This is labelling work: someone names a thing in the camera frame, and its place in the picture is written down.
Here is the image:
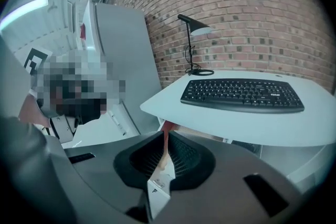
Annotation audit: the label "black keyboard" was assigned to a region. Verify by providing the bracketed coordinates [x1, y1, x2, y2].
[180, 78, 306, 114]

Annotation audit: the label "ceiling light tube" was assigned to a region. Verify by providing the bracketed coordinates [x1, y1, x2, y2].
[0, 0, 50, 32]

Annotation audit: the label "grey refrigerator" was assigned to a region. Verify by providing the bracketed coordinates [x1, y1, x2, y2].
[67, 0, 169, 151]

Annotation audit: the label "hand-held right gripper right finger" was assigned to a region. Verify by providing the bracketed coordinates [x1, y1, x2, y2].
[157, 130, 304, 224]

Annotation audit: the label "black desk lamp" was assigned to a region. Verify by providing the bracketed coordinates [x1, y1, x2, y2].
[177, 14, 215, 77]

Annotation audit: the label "white desk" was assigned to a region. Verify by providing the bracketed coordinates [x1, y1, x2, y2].
[140, 69, 336, 194]

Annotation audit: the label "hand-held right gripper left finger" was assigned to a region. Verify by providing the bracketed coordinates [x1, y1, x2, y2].
[52, 131, 165, 224]

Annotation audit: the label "red paper decoration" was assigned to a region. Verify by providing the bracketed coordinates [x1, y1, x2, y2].
[79, 23, 88, 41]

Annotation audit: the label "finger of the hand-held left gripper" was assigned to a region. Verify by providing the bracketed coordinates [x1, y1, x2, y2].
[43, 50, 127, 126]

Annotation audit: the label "person's left forearm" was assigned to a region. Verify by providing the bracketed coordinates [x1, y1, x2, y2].
[18, 91, 52, 129]

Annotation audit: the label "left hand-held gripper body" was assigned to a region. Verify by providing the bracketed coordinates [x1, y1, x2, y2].
[23, 46, 82, 144]

